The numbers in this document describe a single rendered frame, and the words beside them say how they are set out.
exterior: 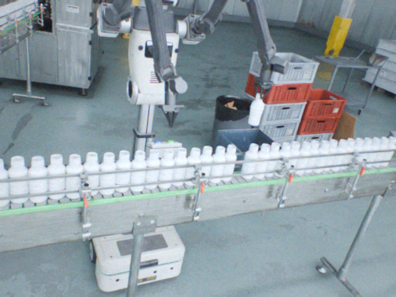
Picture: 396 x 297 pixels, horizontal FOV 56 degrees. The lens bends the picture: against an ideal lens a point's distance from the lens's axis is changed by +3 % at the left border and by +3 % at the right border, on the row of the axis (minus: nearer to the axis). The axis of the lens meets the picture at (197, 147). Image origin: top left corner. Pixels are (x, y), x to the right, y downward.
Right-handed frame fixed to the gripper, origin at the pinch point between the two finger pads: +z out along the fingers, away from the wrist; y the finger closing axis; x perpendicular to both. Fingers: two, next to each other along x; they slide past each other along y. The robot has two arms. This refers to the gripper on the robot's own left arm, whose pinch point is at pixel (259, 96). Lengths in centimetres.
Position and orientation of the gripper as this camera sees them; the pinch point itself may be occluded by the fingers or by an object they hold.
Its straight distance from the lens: 195.4
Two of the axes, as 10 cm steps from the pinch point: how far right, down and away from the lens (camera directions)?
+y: -3.6, -4.5, 8.2
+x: -9.1, 0.0, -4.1
